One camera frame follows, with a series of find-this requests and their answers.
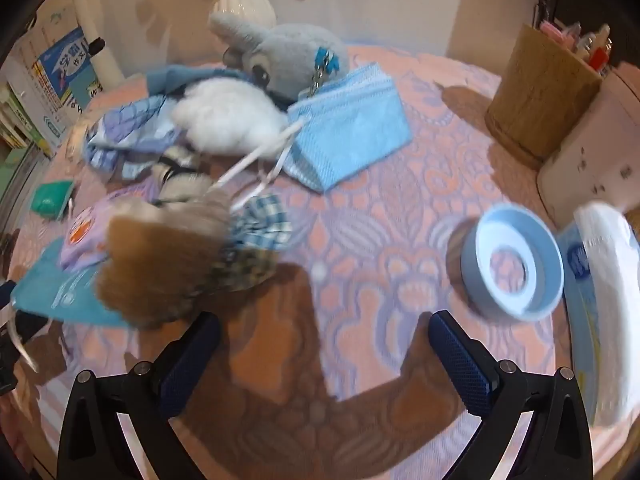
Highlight plaid bow tie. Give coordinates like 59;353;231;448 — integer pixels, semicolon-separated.
210;194;292;292

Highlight grey plush elephant toy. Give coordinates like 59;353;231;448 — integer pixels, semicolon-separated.
208;11;350;107

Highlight blue white box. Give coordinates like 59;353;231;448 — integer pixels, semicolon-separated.
32;26;103;128

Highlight light blue tape roll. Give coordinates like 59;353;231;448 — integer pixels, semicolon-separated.
461;203;564;324

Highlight white tissue pack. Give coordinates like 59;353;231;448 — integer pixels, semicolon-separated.
556;202;639;427

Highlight pink round container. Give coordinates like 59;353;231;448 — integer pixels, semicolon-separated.
537;62;639;228

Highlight white ribbed vase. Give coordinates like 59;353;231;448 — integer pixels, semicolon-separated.
212;0;277;28

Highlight light blue face mask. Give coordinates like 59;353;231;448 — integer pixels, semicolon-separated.
283;63;412;193

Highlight pink patterned tablecloth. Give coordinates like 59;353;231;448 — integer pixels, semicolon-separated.
8;44;640;480

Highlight wooden pen holder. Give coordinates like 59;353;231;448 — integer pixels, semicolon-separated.
485;25;603;170

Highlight purple fox wipes pack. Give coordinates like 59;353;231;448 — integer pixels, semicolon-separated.
58;184;148;272

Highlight teal mask package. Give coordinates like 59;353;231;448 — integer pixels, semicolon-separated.
11;237;128;327

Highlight blue patterned cloth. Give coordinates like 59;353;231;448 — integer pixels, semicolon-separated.
82;96;181;181

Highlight white fluffy plush toy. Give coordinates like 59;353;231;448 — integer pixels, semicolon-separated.
171;78;288;160

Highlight brown fluffy plush toy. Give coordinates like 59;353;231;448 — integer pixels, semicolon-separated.
94;188;231;328

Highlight small green pouch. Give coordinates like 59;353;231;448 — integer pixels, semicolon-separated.
30;180;75;221

